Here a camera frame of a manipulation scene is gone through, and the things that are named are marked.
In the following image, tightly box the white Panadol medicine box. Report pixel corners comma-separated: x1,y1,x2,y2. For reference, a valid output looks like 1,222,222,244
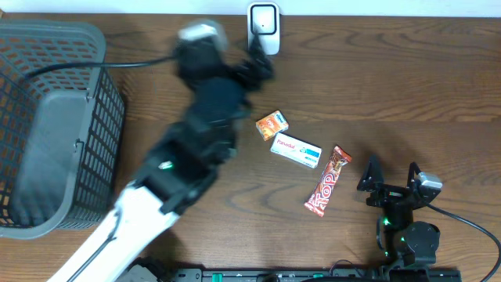
270,133,322,168

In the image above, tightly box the red chocolate bar wrapper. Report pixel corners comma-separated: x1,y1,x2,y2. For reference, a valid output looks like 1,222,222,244
304,145,351,217

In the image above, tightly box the black left camera cable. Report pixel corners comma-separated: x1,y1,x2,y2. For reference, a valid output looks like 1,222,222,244
23,55,177,81

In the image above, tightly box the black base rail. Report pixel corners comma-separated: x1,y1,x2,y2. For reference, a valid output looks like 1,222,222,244
164,265,462,282

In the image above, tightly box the black camera cable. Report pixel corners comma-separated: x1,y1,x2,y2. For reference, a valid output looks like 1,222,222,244
23,55,177,81
420,195,501,282

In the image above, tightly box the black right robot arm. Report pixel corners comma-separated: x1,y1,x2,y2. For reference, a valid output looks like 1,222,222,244
357,155,443,267

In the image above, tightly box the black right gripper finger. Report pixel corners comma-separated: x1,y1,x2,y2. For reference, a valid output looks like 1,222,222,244
357,155,384,192
407,162,421,188

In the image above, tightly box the orange small carton box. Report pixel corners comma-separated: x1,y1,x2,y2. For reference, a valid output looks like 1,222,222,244
255,110,289,141

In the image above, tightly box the black right camera cable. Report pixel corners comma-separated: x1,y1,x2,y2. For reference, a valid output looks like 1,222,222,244
420,195,501,282

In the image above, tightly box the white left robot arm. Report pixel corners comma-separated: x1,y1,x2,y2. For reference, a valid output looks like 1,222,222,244
51,35,274,281

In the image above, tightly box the dark grey plastic basket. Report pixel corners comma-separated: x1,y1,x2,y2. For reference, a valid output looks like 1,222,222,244
1,20,125,240

